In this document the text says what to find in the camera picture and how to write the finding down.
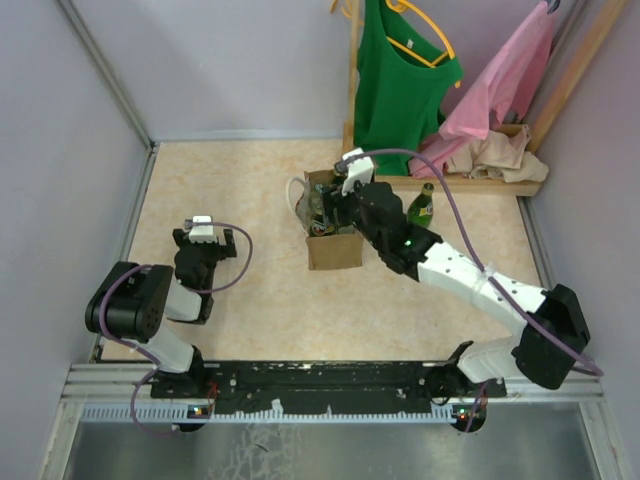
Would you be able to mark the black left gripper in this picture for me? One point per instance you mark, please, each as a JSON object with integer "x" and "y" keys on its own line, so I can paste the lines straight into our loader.
{"x": 223, "y": 250}

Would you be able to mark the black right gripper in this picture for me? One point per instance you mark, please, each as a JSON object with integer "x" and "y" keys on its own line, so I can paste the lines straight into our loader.
{"x": 334, "y": 199}

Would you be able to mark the clear Chang soda bottle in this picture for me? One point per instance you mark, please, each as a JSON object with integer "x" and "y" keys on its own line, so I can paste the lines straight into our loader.
{"x": 315, "y": 199}
{"x": 348, "y": 229}

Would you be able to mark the green Perrier bottle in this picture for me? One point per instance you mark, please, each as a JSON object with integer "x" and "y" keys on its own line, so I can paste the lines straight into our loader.
{"x": 420, "y": 211}
{"x": 339, "y": 176}
{"x": 319, "y": 228}

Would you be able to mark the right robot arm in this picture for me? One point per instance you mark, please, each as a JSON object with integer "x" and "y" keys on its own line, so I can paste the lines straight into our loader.
{"x": 547, "y": 326}

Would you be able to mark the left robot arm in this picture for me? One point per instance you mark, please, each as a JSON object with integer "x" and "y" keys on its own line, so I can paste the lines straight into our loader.
{"x": 135, "y": 304}

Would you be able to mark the burlap canvas tote bag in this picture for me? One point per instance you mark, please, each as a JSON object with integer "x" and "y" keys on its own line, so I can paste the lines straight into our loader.
{"x": 333, "y": 252}

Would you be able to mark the wooden clothes rack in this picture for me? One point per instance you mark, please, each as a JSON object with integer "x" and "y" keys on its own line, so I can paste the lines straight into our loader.
{"x": 590, "y": 39}

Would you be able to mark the green tank top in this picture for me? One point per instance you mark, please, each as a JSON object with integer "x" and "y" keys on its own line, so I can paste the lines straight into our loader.
{"x": 403, "y": 80}

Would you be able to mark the beige crumpled cloth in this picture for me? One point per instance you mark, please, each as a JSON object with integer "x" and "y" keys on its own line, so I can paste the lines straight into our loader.
{"x": 503, "y": 155}

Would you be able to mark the pink shirt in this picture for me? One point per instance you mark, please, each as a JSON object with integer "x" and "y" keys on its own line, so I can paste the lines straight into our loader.
{"x": 507, "y": 84}

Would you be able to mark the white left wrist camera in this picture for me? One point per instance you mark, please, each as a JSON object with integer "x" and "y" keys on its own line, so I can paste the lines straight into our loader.
{"x": 200, "y": 229}

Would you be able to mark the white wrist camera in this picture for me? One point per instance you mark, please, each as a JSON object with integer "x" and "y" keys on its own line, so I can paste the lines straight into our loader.
{"x": 359, "y": 167}
{"x": 200, "y": 229}

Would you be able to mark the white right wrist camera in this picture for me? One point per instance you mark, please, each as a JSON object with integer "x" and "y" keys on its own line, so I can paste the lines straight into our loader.
{"x": 359, "y": 167}

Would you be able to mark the white cable duct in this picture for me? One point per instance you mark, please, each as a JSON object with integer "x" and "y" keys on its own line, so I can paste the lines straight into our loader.
{"x": 148, "y": 414}

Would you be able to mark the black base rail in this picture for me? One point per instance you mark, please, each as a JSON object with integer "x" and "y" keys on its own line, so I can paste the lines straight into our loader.
{"x": 345, "y": 387}

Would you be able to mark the aluminium frame post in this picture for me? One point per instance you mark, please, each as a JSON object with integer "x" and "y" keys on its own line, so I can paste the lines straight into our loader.
{"x": 105, "y": 70}

